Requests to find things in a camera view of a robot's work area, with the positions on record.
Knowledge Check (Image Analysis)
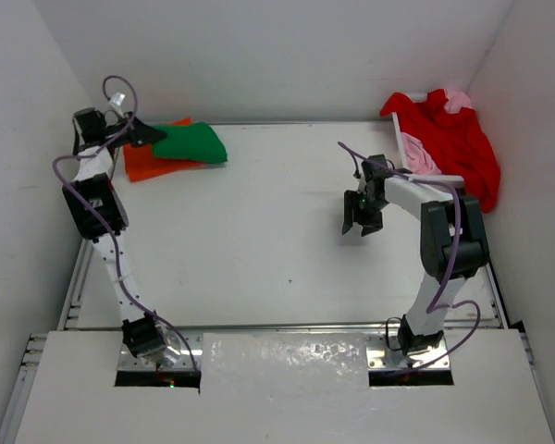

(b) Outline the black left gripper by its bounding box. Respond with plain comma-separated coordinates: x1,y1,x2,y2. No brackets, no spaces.
104,112,167,149

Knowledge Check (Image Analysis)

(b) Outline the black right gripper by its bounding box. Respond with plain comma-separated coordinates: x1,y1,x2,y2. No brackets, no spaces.
343,190,389,237

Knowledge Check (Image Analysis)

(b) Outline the orange t shirt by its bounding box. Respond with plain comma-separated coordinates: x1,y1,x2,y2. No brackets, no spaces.
122,144,206,182

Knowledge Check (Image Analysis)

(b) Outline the green t shirt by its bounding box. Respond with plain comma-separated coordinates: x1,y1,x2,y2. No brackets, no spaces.
152,122,228,164

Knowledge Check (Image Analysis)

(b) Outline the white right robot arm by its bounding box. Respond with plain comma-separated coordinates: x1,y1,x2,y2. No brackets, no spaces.
341,154,489,355

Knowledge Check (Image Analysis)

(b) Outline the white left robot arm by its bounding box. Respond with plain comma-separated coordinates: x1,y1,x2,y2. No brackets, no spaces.
62,107,167,358

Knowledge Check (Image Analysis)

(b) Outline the pink t shirt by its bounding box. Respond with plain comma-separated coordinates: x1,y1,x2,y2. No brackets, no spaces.
401,132,441,175

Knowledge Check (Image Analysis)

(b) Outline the white plastic bin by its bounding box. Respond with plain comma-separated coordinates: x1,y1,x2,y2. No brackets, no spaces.
389,112,464,189

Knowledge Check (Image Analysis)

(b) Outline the red t shirt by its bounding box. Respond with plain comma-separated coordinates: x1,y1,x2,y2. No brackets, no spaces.
380,89,500,213

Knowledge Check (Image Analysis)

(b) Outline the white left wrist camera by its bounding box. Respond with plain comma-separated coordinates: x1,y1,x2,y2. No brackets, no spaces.
108,92,126,117

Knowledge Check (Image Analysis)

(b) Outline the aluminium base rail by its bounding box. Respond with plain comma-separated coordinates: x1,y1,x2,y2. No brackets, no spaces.
22,318,454,371

